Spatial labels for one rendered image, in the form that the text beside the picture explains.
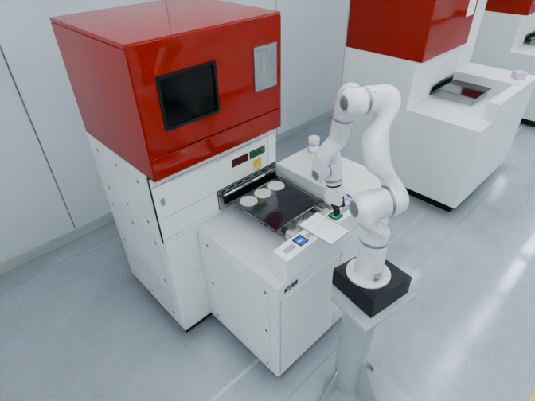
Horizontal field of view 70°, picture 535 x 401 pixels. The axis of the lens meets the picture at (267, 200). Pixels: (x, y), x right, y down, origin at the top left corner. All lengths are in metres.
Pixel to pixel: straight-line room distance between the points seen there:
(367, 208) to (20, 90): 2.42
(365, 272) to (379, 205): 0.34
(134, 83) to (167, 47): 0.19
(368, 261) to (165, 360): 1.49
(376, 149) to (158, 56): 0.90
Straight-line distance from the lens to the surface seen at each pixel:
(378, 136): 1.46
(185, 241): 2.14
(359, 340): 2.00
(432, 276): 3.16
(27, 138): 3.20
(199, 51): 1.74
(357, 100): 1.41
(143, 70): 1.62
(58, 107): 3.20
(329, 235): 1.84
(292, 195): 2.19
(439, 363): 2.71
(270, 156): 2.30
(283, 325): 2.03
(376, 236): 1.55
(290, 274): 1.79
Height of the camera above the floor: 2.17
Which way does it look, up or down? 36 degrees down
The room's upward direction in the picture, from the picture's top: 1 degrees counter-clockwise
